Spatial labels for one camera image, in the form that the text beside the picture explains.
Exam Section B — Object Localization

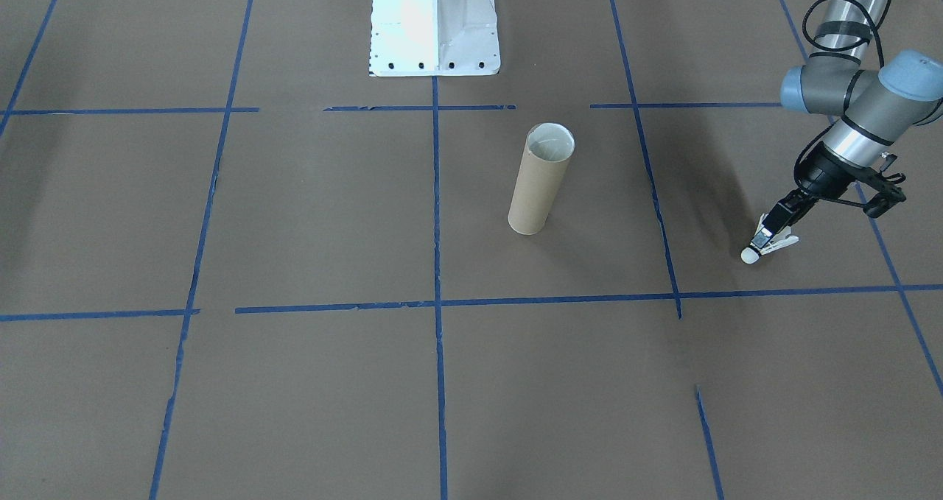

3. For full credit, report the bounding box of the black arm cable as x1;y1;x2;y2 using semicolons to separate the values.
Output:
802;0;888;74

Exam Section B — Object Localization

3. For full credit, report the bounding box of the brown cardboard tube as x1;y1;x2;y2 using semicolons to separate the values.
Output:
507;122;576;236

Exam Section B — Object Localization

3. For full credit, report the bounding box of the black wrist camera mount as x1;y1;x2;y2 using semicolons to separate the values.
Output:
855;152;908;219

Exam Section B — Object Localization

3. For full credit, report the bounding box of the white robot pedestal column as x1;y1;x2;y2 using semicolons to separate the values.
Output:
367;0;502;79

